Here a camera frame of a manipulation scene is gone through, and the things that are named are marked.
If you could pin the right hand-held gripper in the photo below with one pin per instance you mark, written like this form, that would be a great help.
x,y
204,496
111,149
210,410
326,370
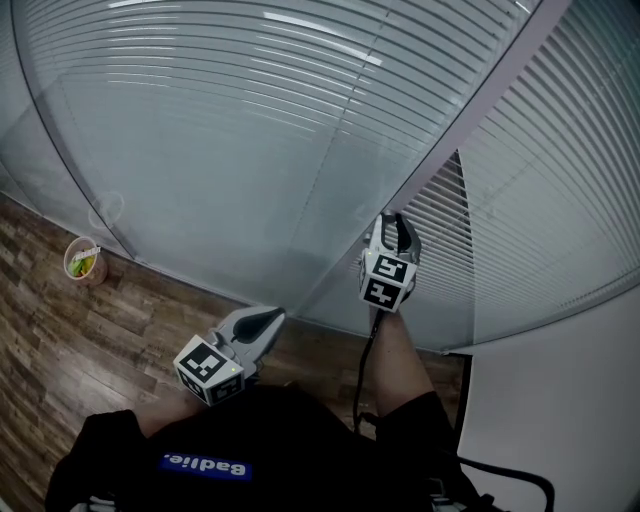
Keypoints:
x,y
387,280

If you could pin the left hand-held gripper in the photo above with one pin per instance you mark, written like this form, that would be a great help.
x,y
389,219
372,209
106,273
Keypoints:
x,y
202,367

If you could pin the person's left forearm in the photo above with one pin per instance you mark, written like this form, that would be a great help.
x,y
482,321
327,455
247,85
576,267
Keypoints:
x,y
170,415

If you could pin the person's right forearm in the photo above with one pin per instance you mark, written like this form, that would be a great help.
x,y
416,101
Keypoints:
x,y
400,365

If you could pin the black t-shirt with blue label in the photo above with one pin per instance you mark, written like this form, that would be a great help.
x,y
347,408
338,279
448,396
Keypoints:
x,y
300,450

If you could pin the black skirting strip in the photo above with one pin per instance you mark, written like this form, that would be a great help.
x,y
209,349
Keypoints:
x,y
464,390

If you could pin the clear plastic snack cup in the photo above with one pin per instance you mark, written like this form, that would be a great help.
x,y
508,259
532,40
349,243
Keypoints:
x,y
85,262

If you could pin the grey aluminium window rail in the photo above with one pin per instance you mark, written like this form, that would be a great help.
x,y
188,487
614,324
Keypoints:
x,y
215,287

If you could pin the grey aluminium window post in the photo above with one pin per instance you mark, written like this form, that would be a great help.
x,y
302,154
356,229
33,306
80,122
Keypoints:
x,y
462,125

